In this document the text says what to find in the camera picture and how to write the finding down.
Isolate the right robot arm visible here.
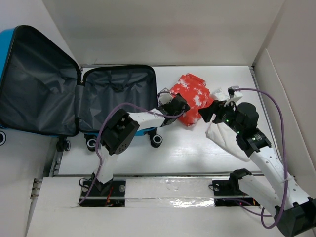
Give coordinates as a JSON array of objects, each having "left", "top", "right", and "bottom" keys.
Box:
[{"left": 198, "top": 100, "right": 316, "bottom": 237}]

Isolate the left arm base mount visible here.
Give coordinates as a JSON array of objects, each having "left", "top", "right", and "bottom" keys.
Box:
[{"left": 79, "top": 178, "right": 126, "bottom": 207}]

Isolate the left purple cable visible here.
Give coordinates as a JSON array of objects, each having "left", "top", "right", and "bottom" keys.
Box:
[{"left": 78, "top": 102, "right": 186, "bottom": 205}]

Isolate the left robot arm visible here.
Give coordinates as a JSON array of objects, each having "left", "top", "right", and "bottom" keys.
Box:
[{"left": 91, "top": 93, "right": 190, "bottom": 196}]

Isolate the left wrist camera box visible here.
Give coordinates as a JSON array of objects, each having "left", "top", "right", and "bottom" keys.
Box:
[{"left": 157, "top": 88, "right": 173, "bottom": 106}]

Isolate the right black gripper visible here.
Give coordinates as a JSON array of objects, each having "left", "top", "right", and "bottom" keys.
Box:
[{"left": 197, "top": 98, "right": 243, "bottom": 134}]

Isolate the blue hard-shell suitcase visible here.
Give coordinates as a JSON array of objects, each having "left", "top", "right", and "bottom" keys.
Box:
[{"left": 0, "top": 25, "right": 158, "bottom": 152}]

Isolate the purple cable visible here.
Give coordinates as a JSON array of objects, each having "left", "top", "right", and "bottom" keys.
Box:
[
  {"left": 78, "top": 102, "right": 186, "bottom": 205},
  {"left": 229, "top": 88, "right": 291, "bottom": 229}
]

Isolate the white tissue pack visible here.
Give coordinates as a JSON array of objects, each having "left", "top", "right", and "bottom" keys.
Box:
[{"left": 211, "top": 87, "right": 230, "bottom": 101}]

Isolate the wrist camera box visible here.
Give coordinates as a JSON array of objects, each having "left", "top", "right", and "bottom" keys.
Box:
[
  {"left": 227, "top": 86, "right": 243, "bottom": 103},
  {"left": 157, "top": 88, "right": 173, "bottom": 106}
]

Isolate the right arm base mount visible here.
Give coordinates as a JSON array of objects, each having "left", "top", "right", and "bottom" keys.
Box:
[{"left": 208, "top": 180, "right": 260, "bottom": 207}]

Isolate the red white patterned cloth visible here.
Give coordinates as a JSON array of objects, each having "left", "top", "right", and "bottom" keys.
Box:
[{"left": 170, "top": 73, "right": 210, "bottom": 127}]

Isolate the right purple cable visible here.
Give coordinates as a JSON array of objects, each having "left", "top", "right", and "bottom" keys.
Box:
[{"left": 229, "top": 88, "right": 291, "bottom": 229}]

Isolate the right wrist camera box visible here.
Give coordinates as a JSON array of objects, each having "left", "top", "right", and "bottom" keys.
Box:
[{"left": 227, "top": 86, "right": 243, "bottom": 103}]

